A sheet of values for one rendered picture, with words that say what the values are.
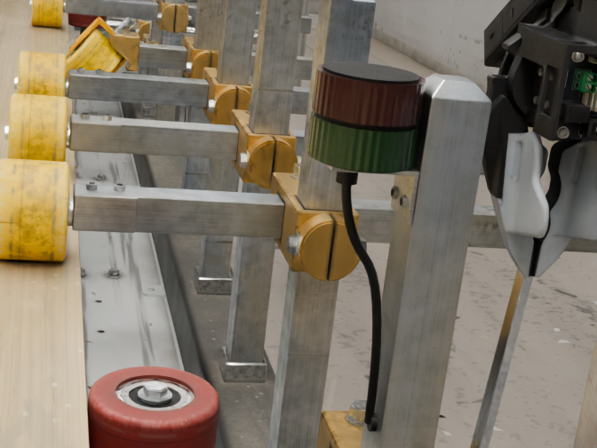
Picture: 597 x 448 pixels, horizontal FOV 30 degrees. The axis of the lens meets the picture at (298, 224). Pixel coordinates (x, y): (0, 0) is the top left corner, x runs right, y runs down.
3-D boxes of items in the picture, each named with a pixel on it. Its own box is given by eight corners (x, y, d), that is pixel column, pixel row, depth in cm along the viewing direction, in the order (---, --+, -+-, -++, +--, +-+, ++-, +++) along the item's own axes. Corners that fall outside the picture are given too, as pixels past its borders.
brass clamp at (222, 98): (242, 108, 146) (245, 69, 145) (258, 132, 134) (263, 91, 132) (195, 104, 145) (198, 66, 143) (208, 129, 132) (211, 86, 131)
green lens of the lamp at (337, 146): (396, 147, 65) (401, 110, 65) (427, 175, 60) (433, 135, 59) (297, 140, 64) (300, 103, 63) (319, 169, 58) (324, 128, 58)
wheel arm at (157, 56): (374, 82, 171) (377, 62, 170) (379, 85, 168) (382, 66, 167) (135, 62, 163) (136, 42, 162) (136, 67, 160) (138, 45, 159)
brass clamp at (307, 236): (326, 228, 100) (333, 174, 98) (365, 284, 87) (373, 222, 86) (258, 226, 98) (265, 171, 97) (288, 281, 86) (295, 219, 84)
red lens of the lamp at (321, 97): (402, 105, 65) (408, 68, 64) (434, 130, 59) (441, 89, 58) (301, 98, 63) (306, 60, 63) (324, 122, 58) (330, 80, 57)
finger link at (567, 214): (562, 303, 64) (593, 148, 62) (522, 268, 70) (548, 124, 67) (611, 305, 65) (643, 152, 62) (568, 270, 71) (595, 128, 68)
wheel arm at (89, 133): (489, 169, 125) (496, 137, 124) (502, 178, 122) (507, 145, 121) (33, 140, 114) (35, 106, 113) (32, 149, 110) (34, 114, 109)
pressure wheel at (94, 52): (85, 87, 165) (122, 50, 164) (86, 99, 158) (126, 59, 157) (54, 59, 163) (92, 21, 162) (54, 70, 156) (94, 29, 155)
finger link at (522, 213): (510, 301, 64) (540, 145, 61) (474, 266, 69) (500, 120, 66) (561, 303, 64) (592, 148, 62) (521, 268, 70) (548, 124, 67)
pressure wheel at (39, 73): (64, 108, 131) (62, 128, 139) (67, 44, 133) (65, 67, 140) (11, 105, 130) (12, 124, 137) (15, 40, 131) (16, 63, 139)
